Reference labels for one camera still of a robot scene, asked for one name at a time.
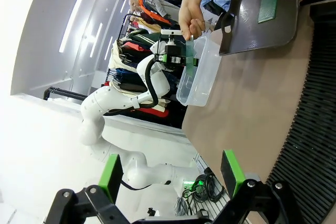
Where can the black rectangular tray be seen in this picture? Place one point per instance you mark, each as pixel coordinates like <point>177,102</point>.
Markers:
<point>246,32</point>

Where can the person's right hand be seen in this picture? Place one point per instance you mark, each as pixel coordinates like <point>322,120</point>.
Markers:
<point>190,14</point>

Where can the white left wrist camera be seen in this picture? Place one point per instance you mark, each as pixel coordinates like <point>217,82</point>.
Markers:
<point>170,32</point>

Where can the black slotted PCB rack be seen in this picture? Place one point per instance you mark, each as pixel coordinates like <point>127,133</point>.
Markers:
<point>315,103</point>

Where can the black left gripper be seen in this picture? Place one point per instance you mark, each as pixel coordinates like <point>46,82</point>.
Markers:
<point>169,59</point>

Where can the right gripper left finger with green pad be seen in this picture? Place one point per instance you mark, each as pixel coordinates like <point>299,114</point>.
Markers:
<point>110,176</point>

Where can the black pipe frame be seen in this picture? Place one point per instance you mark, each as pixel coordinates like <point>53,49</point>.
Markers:
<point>65,93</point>

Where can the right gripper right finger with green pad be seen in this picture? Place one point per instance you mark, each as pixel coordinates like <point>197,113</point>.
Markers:
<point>232,174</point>

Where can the ceiling light strip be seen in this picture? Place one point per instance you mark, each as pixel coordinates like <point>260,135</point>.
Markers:
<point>108,48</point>
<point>95,40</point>
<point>71,23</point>

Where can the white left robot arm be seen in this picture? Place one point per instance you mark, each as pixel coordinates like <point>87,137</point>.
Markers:
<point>99,103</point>

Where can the green PCB board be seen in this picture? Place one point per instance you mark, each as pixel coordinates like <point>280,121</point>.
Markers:
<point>189,51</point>
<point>268,3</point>

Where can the figure in orange grey jacket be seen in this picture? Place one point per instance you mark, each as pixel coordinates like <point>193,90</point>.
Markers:
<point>151,5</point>

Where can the clear plastic box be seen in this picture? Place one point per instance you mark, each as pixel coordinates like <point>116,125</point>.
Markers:
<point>202,77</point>

